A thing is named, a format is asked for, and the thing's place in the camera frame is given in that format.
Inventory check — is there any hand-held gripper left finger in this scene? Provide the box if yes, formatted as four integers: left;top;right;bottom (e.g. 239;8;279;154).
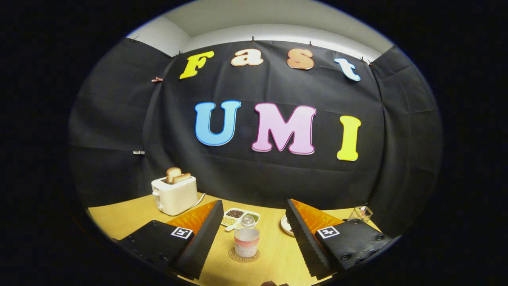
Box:
113;200;225;280

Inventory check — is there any clear glass holder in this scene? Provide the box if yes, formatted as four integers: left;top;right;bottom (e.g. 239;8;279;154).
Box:
348;205;373;224

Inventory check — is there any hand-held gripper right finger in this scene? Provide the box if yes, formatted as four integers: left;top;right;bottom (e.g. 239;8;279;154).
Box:
285;199;393;280

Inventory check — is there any white divided dish with beans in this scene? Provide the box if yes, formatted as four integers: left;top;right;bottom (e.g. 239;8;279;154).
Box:
221;208;261;232

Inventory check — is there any round cork coaster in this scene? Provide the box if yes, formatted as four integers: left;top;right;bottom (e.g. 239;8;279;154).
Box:
228;246;260;263

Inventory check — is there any wooden table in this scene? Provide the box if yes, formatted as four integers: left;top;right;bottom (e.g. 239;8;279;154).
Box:
87;193;381;286

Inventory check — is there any cream toaster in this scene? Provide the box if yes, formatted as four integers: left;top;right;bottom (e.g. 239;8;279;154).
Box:
151;175;198;216

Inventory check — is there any white round plate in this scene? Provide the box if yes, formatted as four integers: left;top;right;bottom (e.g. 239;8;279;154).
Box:
280;215;295;237

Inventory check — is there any clear plastic juice bottle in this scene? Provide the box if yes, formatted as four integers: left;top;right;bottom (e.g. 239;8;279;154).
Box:
234;215;260;258

